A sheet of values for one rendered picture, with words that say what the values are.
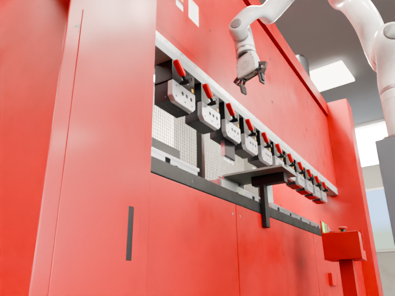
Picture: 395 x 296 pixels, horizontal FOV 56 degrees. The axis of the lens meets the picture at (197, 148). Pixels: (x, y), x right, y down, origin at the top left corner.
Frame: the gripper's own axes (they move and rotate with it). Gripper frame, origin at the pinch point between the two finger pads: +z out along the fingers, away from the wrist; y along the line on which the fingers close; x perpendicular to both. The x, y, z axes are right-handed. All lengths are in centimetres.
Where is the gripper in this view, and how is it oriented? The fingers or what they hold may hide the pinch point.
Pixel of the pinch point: (253, 86)
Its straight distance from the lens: 152.3
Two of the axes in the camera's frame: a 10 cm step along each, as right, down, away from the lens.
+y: 7.0, -3.8, -6.0
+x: 7.0, 2.6, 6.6
